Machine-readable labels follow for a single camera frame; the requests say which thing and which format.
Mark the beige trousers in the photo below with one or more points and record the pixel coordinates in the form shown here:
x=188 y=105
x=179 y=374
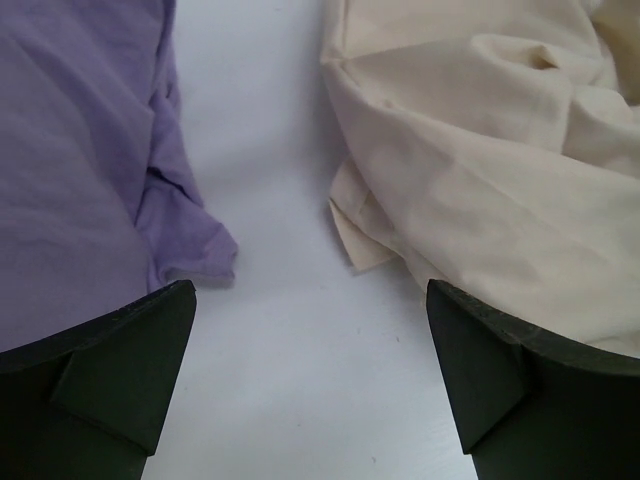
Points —
x=495 y=145

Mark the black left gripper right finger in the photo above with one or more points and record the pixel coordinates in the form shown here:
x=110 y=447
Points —
x=529 y=403

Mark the purple t-shirt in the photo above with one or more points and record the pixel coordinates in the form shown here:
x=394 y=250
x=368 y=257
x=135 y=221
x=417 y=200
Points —
x=99 y=206

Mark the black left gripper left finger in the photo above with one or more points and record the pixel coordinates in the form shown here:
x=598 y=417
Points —
x=90 y=402

